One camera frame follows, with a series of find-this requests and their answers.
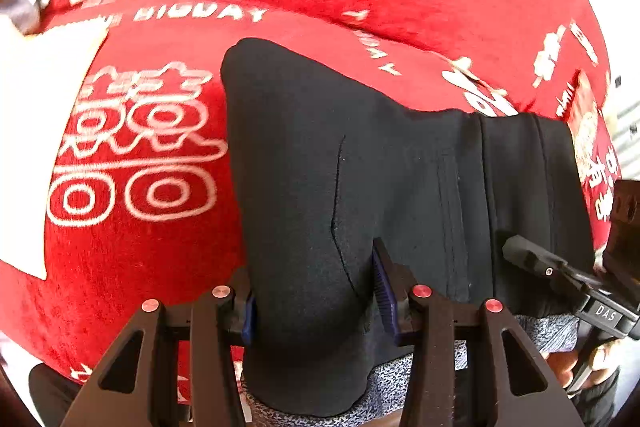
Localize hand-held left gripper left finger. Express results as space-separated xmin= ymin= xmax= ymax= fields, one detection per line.
xmin=60 ymin=267 xmax=259 ymax=427

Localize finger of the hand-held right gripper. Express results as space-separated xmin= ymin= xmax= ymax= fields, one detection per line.
xmin=502 ymin=234 xmax=602 ymax=297

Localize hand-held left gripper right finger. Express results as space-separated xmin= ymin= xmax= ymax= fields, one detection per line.
xmin=372 ymin=237 xmax=586 ymax=427

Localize black pants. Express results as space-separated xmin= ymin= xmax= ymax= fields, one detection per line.
xmin=220 ymin=38 xmax=596 ymax=418

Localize person's right hand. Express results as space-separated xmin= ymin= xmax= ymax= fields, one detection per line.
xmin=545 ymin=341 xmax=622 ymax=390

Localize red printed packet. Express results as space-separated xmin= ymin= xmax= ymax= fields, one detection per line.
xmin=555 ymin=69 xmax=622 ymax=224

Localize dark cloth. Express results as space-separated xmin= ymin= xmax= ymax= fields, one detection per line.
xmin=28 ymin=363 xmax=83 ymax=427

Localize white cloth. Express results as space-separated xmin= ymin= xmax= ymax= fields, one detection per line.
xmin=0 ymin=18 xmax=107 ymax=282

